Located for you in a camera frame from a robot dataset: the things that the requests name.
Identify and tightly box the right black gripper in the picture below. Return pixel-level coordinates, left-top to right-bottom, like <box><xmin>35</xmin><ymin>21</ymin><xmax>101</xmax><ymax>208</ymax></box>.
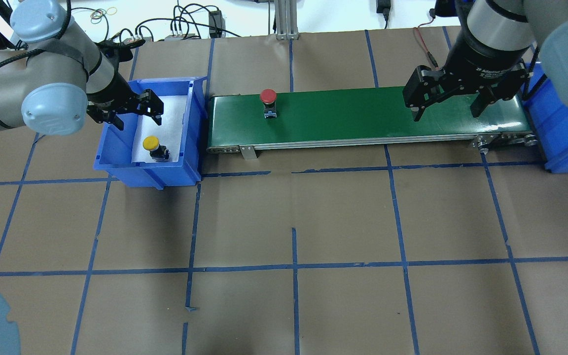
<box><xmin>402</xmin><ymin>42</ymin><xmax>530</xmax><ymax>122</ymax></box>

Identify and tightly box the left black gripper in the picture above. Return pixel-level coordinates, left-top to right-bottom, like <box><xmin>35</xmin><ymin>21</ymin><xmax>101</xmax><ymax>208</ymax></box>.
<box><xmin>86</xmin><ymin>81</ymin><xmax>164</xmax><ymax>131</ymax></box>

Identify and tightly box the yellow push button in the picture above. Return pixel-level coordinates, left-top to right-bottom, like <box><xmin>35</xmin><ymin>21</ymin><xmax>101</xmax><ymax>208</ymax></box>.
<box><xmin>142</xmin><ymin>135</ymin><xmax>171</xmax><ymax>162</ymax></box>

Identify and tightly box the red push button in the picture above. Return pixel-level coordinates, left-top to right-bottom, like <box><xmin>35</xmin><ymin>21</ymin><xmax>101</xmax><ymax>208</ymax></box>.
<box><xmin>259</xmin><ymin>88</ymin><xmax>278</xmax><ymax>119</ymax></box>

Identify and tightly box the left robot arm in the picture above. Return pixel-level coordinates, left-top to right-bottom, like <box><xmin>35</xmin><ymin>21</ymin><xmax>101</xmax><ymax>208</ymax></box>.
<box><xmin>0</xmin><ymin>0</ymin><xmax>164</xmax><ymax>136</ymax></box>

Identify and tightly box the white foam pad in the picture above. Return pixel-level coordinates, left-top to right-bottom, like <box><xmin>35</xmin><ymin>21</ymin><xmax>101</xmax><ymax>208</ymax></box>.
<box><xmin>131</xmin><ymin>95</ymin><xmax>187</xmax><ymax>163</ymax></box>

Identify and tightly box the blue source bin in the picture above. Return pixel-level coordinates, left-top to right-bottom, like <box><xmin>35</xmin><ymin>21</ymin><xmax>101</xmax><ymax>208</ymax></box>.
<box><xmin>93</xmin><ymin>76</ymin><xmax>207</xmax><ymax>190</ymax></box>

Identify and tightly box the green conveyor belt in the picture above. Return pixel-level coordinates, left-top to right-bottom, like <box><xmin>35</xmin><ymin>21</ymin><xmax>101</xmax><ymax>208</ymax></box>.
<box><xmin>207</xmin><ymin>87</ymin><xmax>538</xmax><ymax>159</ymax></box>

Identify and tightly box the blue target bin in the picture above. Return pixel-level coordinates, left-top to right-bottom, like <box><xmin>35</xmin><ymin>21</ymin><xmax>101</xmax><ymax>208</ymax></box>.
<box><xmin>524</xmin><ymin>79</ymin><xmax>568</xmax><ymax>174</ymax></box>

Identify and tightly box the black power adapter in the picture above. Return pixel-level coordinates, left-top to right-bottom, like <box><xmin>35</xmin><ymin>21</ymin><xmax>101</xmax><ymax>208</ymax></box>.
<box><xmin>208</xmin><ymin>10</ymin><xmax>225</xmax><ymax>38</ymax></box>

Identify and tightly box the red black wire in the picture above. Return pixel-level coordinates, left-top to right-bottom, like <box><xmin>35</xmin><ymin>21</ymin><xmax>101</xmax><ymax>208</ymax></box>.
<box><xmin>413</xmin><ymin>10</ymin><xmax>437</xmax><ymax>67</ymax></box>

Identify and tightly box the aluminium frame post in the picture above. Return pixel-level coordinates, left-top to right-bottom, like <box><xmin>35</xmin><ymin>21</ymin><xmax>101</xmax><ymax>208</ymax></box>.
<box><xmin>273</xmin><ymin>0</ymin><xmax>299</xmax><ymax>40</ymax></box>

